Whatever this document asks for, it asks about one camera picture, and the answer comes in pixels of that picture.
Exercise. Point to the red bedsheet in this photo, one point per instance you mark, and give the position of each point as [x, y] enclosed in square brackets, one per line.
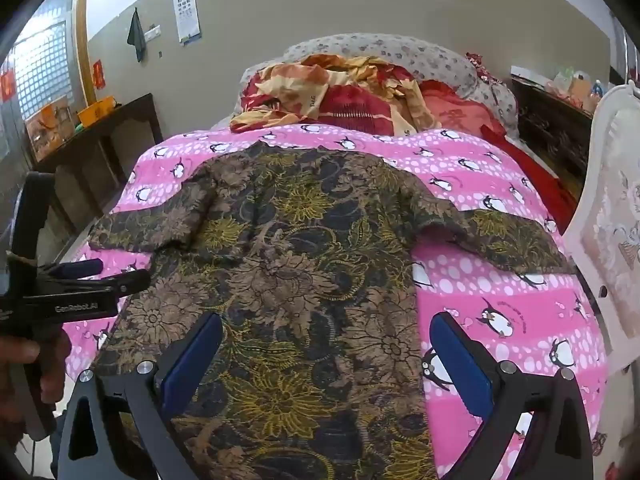
[540, 170]

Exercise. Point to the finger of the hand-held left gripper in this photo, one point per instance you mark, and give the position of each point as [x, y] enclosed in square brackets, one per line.
[80, 267]
[127, 281]

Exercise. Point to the white wall socket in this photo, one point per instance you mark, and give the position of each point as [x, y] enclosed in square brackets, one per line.
[152, 32]

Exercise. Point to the grey floral pillow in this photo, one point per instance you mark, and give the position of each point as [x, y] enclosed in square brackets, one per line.
[400, 50]

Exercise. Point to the plastic bag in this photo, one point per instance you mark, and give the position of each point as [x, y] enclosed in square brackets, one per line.
[575, 85]

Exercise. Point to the brown yellow floral shirt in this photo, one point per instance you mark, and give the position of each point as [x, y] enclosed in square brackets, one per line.
[300, 260]

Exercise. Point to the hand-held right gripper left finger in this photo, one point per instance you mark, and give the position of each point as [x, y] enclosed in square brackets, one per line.
[195, 360]

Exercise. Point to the red paper wall sticker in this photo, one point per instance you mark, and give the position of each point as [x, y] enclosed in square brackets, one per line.
[7, 86]
[99, 74]

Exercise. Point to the red orange floral blanket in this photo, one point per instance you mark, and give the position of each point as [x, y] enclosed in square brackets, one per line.
[350, 105]

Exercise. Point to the orange print cardboard box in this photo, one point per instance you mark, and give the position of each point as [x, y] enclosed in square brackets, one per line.
[47, 127]

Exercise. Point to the person's left hand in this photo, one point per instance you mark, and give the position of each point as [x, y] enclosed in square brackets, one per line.
[54, 370]

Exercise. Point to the pink red embroidered pillow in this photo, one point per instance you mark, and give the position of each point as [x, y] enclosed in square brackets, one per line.
[450, 110]

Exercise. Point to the hanging dark cloth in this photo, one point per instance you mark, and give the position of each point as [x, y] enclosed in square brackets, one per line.
[136, 35]

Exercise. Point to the wall chart poster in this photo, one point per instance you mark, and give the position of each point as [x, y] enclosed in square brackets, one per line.
[186, 10]

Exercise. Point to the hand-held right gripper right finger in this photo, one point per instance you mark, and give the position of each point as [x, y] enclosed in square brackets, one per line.
[460, 365]

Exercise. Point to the dark wooden side cabinet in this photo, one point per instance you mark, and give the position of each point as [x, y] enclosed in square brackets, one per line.
[125, 125]

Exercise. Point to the pink penguin print blanket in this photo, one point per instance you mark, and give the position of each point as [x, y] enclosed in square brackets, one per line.
[500, 280]

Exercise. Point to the red floral cloth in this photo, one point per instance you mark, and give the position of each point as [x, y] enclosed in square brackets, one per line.
[479, 65]

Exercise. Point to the glass block window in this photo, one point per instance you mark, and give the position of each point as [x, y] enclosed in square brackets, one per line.
[45, 60]

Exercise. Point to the dark carved wooden cabinet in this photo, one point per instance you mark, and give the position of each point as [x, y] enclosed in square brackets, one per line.
[550, 125]

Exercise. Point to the white upholstered chair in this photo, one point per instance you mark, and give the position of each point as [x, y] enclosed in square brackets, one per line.
[610, 220]

